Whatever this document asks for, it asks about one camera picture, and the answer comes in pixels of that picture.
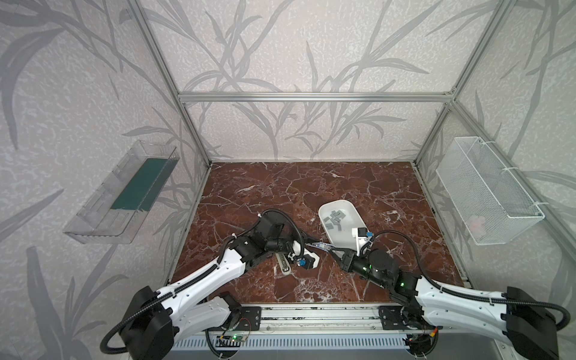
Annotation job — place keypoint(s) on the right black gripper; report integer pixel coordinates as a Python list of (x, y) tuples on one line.
[(344, 257)]

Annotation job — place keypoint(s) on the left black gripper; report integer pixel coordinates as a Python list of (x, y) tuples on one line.
[(292, 252)]

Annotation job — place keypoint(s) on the beige black long stapler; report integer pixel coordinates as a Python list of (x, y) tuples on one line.
[(283, 263)]

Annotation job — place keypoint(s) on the white oval tray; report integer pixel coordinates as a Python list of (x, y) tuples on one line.
[(341, 235)]

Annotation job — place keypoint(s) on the small blue stapler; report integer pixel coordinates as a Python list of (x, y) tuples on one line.
[(322, 246)]

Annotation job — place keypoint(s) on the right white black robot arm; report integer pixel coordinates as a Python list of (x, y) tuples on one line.
[(513, 317)]

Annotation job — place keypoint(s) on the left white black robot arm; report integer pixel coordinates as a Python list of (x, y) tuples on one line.
[(156, 320)]

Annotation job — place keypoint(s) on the green circuit board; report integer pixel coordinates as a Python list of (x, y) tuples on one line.
[(233, 340)]

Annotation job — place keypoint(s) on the pink object in basket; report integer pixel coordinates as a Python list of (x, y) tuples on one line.
[(476, 223)]

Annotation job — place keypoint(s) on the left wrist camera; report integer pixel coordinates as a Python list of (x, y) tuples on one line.
[(303, 257)]

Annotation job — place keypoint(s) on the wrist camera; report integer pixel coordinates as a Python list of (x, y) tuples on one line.
[(362, 238), (303, 257)]

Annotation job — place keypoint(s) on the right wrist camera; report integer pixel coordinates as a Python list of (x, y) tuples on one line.
[(362, 238)]

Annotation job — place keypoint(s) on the white wire mesh basket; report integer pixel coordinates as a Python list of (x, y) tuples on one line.
[(479, 183)]

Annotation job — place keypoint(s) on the clear plastic wall bin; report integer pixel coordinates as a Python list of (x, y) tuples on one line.
[(118, 208)]

